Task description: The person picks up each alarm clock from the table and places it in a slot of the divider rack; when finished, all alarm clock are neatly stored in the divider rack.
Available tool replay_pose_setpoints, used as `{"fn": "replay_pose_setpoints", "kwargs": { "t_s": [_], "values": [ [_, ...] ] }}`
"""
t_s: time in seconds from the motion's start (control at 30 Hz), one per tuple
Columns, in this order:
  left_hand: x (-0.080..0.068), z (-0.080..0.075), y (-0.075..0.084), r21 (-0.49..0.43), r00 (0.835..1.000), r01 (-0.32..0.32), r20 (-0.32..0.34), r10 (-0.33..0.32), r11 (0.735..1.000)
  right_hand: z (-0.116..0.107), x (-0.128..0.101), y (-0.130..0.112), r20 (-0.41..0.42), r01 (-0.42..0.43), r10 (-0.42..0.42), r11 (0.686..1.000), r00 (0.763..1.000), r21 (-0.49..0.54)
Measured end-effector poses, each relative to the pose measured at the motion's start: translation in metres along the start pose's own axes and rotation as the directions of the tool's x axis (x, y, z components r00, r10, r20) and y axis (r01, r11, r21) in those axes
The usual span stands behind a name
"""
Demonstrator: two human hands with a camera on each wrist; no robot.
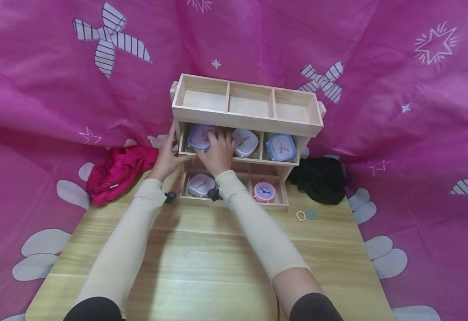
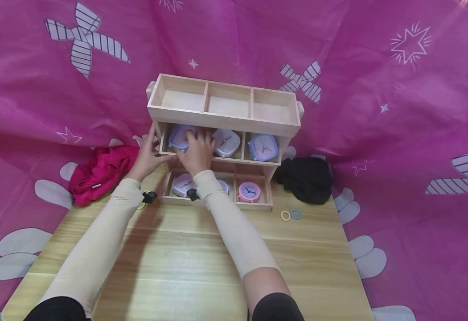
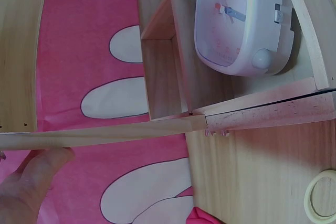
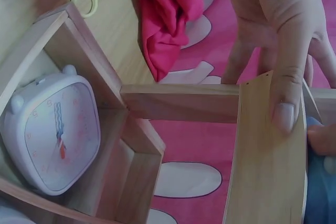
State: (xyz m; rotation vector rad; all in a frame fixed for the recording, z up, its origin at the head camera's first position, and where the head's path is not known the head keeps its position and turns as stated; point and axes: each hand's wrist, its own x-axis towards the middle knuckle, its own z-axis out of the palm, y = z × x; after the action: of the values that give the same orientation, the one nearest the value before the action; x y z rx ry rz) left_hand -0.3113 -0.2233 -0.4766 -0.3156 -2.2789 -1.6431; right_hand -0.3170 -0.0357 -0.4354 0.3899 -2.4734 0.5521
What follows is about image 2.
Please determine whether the person's right hand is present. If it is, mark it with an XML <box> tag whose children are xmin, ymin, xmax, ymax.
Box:
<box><xmin>174</xmin><ymin>127</ymin><xmax>218</xmax><ymax>178</ymax></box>

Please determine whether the person's left hand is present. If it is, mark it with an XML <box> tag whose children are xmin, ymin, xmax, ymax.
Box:
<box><xmin>126</xmin><ymin>123</ymin><xmax>178</xmax><ymax>183</ymax></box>

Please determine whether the blue square alarm clock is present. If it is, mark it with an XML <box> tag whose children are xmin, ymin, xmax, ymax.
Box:
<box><xmin>168</xmin><ymin>124</ymin><xmax>198</xmax><ymax>152</ymax></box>
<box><xmin>247</xmin><ymin>134</ymin><xmax>279</xmax><ymax>162</ymax></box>

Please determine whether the wooden tiered organizer shelf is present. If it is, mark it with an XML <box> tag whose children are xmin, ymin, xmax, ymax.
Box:
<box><xmin>146</xmin><ymin>74</ymin><xmax>302</xmax><ymax>212</ymax></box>

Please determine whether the person's right forearm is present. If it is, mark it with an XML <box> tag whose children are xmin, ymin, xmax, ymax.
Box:
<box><xmin>193</xmin><ymin>169</ymin><xmax>305</xmax><ymax>321</ymax></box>

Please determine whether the person's left forearm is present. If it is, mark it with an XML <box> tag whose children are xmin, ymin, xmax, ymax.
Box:
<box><xmin>23</xmin><ymin>178</ymin><xmax>145</xmax><ymax>321</ymax></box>

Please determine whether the lilac square alarm clock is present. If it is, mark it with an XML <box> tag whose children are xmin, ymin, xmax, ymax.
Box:
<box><xmin>172</xmin><ymin>173</ymin><xmax>198</xmax><ymax>198</ymax></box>

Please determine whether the red cloth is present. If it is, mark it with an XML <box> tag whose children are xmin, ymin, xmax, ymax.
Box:
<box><xmin>68</xmin><ymin>145</ymin><xmax>141</xmax><ymax>207</ymax></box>

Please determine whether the pink round alarm clock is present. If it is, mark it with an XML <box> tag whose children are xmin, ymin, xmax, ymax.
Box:
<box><xmin>238</xmin><ymin>181</ymin><xmax>262</xmax><ymax>203</ymax></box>

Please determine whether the black cloth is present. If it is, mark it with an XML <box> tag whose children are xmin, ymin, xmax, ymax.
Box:
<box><xmin>274</xmin><ymin>156</ymin><xmax>333</xmax><ymax>205</ymax></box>

